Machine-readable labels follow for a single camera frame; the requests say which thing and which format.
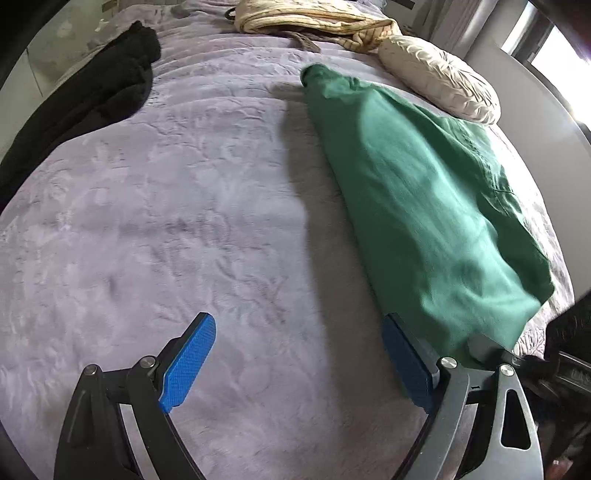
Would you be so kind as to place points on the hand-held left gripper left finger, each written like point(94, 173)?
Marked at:
point(189, 364)

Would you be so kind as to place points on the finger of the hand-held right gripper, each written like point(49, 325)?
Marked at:
point(487, 347)

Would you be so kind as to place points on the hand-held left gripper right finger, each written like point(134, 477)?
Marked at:
point(408, 364)

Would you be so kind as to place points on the green garment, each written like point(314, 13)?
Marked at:
point(415, 207)

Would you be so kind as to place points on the purple plush blanket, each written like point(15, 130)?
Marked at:
point(184, 230)

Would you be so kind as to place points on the cream pleated pillow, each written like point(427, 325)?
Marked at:
point(438, 78)

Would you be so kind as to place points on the black clothing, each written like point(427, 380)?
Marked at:
point(92, 101)

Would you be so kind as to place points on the window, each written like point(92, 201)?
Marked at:
point(554, 46)

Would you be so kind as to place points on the cream quilted cover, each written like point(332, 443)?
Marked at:
point(300, 18)

